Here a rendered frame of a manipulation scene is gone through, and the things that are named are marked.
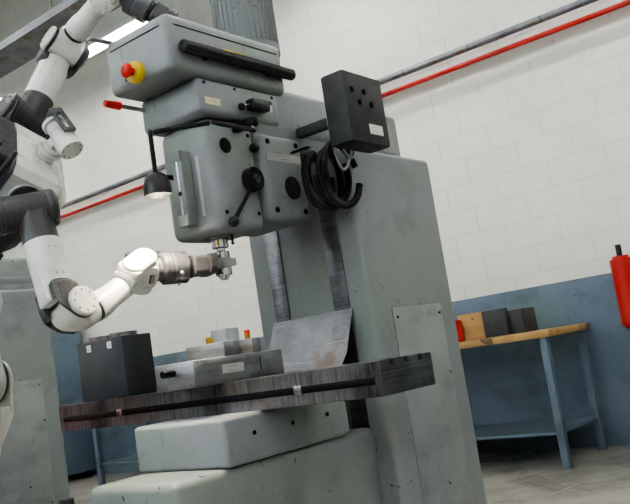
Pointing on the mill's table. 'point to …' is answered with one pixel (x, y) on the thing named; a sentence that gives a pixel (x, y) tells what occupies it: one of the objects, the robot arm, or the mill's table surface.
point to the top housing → (158, 59)
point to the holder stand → (116, 366)
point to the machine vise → (222, 368)
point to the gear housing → (203, 105)
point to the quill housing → (215, 181)
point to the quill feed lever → (254, 181)
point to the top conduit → (235, 59)
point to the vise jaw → (213, 350)
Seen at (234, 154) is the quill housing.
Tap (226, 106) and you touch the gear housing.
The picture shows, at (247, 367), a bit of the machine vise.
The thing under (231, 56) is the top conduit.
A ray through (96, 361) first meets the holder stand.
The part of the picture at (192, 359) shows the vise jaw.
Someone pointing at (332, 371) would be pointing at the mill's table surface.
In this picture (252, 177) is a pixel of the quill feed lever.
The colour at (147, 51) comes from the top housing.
